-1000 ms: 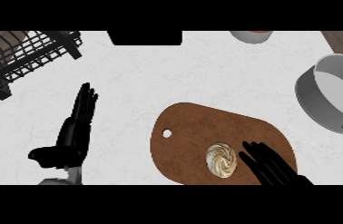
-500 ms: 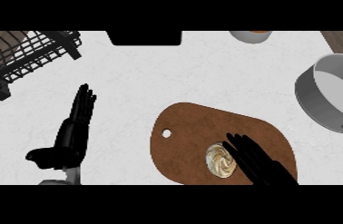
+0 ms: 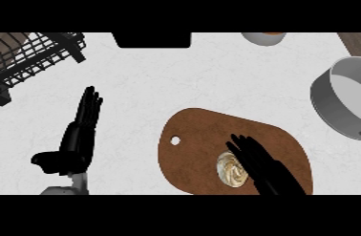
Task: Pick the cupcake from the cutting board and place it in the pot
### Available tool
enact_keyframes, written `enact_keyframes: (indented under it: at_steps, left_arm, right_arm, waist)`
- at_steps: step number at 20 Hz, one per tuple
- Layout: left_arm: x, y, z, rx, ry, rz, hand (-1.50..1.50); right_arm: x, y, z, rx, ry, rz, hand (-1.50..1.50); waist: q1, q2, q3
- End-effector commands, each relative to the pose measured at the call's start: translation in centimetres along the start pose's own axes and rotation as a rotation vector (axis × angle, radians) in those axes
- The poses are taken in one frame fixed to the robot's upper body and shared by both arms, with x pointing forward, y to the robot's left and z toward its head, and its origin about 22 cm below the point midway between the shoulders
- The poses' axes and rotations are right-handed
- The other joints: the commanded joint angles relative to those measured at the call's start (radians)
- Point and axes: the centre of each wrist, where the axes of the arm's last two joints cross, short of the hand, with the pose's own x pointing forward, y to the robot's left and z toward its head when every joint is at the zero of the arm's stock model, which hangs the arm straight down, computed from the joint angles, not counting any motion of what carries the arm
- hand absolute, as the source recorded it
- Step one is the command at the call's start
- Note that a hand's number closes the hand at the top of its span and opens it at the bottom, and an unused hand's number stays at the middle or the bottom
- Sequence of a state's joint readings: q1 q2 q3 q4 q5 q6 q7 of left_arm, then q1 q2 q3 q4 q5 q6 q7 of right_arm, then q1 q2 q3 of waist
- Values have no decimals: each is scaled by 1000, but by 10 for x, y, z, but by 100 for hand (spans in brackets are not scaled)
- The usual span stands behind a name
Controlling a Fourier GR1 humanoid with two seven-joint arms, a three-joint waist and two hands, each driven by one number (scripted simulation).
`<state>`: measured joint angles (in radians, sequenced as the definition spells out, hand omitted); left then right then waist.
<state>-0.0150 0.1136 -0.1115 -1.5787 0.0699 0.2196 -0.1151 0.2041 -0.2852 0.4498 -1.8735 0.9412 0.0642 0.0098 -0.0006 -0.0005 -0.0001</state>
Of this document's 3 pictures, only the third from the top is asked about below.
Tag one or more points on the grey metal pot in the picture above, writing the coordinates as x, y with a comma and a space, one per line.
341, 96

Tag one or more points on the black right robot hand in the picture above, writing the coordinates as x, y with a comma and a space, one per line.
263, 166

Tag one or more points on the cream frosted cupcake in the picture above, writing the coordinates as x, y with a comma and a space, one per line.
230, 171

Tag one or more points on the grey bowl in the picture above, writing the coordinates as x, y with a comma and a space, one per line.
263, 38

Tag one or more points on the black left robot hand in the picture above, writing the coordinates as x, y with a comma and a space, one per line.
77, 141

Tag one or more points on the black appliance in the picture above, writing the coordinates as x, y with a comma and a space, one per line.
151, 39

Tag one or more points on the brown wooden cutting board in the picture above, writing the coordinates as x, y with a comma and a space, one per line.
198, 144

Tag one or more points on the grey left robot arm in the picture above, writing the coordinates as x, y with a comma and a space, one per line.
71, 185

